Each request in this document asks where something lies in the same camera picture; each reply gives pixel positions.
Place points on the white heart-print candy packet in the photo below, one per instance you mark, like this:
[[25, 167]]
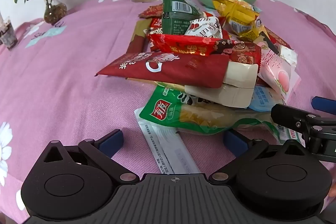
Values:
[[207, 27]]

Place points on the dark red gold-medallion packet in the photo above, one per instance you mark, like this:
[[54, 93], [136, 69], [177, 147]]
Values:
[[245, 56]]

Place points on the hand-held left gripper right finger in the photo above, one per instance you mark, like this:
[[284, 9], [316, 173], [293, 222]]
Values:
[[235, 144]]

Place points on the green triangular snack packet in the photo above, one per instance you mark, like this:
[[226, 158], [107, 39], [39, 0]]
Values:
[[173, 11]]

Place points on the pink peach candy packet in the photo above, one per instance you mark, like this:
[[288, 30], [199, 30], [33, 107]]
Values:
[[278, 74]]

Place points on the yellow snack packet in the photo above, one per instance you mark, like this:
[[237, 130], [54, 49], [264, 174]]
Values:
[[236, 12]]

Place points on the red round ornate packet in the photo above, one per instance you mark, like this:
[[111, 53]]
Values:
[[153, 11]]

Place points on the red white-lettered packet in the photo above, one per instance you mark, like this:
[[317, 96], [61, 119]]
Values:
[[156, 26]]

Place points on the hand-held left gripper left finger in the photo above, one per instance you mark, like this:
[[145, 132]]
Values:
[[113, 142]]

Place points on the brown long sachet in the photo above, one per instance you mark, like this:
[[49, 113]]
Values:
[[137, 37]]

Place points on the pink floral tablecloth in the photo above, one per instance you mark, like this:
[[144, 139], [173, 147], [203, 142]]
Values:
[[65, 69]]

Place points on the dark red long sachet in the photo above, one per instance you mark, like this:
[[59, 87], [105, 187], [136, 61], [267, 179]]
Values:
[[170, 69]]

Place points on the light blue packet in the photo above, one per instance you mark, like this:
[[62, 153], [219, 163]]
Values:
[[265, 100]]

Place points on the white long sachet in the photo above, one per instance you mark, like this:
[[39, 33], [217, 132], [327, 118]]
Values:
[[168, 150]]

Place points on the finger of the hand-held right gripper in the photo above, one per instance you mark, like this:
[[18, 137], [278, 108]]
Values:
[[323, 104], [286, 113]]

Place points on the red floral snack packet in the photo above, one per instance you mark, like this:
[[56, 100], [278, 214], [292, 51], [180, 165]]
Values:
[[181, 45]]

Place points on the green-labelled clear snack packet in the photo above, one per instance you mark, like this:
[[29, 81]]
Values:
[[168, 113]]

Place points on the small plant in clear cup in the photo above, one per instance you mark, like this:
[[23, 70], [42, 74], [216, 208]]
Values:
[[9, 35]]

